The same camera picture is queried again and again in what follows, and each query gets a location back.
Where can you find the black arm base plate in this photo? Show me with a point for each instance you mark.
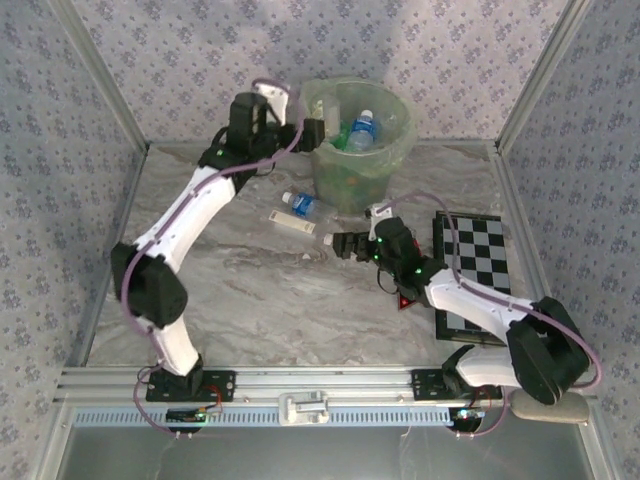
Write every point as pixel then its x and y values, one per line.
pixel 225 385
pixel 425 385

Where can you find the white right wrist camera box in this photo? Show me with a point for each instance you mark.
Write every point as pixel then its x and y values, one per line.
pixel 381 214

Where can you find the aluminium mounting rail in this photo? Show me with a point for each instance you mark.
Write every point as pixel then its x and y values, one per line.
pixel 320 382

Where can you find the black grey chessboard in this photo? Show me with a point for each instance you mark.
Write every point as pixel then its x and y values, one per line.
pixel 492 235

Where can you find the red black triangle badge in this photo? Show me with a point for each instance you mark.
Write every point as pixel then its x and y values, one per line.
pixel 404 304

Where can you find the blue label bottle white cap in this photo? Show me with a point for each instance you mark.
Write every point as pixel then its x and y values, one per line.
pixel 302 205
pixel 361 134

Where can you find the green translucent bin liner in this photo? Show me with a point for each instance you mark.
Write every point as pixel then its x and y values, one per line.
pixel 400 150

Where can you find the white rectangular box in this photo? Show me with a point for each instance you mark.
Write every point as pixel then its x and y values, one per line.
pixel 292 221

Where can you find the small white green bottle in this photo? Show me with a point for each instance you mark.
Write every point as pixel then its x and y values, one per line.
pixel 331 117

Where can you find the aluminium side rail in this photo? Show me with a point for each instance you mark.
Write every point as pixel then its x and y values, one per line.
pixel 517 200
pixel 128 200

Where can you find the small circuit board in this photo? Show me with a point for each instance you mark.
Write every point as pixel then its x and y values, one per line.
pixel 185 415
pixel 467 414

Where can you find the grey oval pad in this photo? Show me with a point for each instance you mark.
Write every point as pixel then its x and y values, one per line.
pixel 565 412

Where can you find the pale green plastic bin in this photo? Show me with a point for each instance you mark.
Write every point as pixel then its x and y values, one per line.
pixel 350 190

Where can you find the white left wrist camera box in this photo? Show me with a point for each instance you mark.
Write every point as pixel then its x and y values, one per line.
pixel 275 97

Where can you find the white latch bracket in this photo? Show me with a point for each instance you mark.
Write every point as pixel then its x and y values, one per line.
pixel 302 407

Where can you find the metal sheet panel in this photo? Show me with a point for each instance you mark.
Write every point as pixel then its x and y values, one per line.
pixel 320 455

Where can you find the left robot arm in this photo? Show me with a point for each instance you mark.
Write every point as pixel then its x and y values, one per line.
pixel 190 220

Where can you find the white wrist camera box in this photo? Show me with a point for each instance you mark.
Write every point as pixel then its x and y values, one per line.
pixel 381 214
pixel 275 97

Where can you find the stout green bottle yellow cap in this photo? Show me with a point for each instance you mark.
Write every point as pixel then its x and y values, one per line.
pixel 344 140

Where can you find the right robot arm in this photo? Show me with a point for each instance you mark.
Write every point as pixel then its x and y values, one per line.
pixel 540 350

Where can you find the aluminium frame post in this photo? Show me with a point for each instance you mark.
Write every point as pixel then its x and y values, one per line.
pixel 541 75
pixel 105 75

